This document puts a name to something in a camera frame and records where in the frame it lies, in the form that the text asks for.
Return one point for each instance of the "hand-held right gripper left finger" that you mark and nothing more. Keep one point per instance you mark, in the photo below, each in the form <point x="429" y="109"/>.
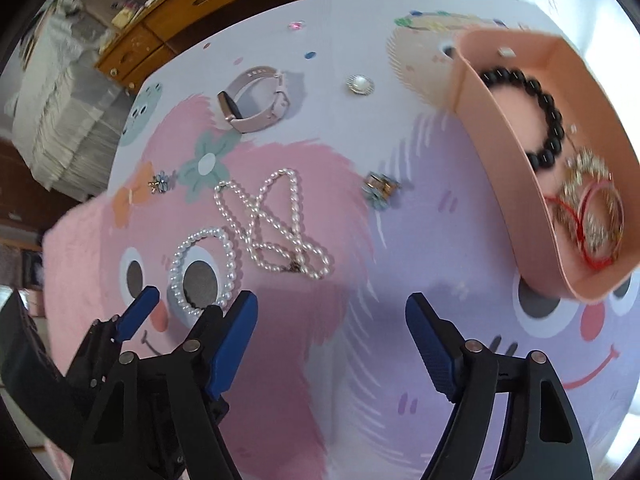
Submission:
<point x="231" y="345"/>

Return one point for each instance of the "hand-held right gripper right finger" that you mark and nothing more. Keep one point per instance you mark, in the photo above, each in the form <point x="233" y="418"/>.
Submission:
<point x="431" y="350"/>

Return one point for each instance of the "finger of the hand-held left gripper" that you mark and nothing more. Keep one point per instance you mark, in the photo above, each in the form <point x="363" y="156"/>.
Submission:
<point x="140" y="310"/>

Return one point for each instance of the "pink paper box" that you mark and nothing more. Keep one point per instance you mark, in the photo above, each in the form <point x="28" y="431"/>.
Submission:
<point x="505" y="160"/>

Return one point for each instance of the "small flower earring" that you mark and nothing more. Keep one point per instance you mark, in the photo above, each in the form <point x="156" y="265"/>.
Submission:
<point x="161" y="183"/>

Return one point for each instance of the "white quilted blanket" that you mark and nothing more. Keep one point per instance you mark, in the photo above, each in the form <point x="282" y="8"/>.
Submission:
<point x="60" y="100"/>

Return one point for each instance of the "cartoon printed mat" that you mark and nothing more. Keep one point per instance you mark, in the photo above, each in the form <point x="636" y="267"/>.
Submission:
<point x="350" y="135"/>

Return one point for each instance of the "round pearl brooch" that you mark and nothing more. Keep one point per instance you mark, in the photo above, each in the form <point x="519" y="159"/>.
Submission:
<point x="359" y="84"/>

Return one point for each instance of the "small silver stud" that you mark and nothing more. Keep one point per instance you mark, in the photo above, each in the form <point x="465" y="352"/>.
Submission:
<point x="506" y="52"/>

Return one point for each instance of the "wooden desk with drawers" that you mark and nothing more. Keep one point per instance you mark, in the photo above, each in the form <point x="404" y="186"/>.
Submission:
<point x="200" y="5"/>

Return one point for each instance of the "small pink gem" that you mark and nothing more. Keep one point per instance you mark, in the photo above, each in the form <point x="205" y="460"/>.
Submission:
<point x="296" y="25"/>

